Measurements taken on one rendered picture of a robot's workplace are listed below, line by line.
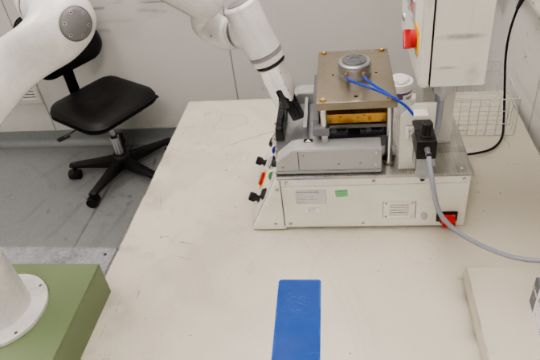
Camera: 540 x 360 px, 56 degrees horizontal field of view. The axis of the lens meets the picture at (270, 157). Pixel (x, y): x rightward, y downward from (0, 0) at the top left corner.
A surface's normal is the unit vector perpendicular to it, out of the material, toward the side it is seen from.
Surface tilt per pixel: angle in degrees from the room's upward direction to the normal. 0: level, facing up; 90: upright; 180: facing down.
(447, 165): 0
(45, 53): 112
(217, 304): 0
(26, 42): 92
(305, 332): 0
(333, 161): 90
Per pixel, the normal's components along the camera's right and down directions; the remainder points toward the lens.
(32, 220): -0.11, -0.80
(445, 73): -0.10, 0.59
